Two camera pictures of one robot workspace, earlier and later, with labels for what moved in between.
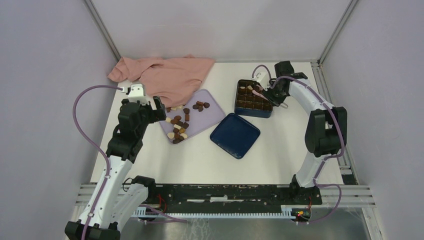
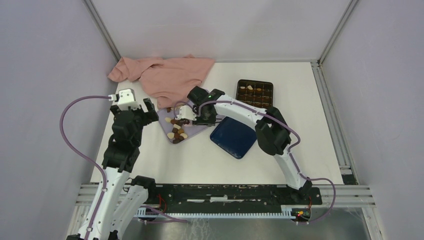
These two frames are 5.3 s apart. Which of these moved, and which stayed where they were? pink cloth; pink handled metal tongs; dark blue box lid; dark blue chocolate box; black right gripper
Moved: black right gripper; pink handled metal tongs
Stayed: dark blue chocolate box; pink cloth; dark blue box lid
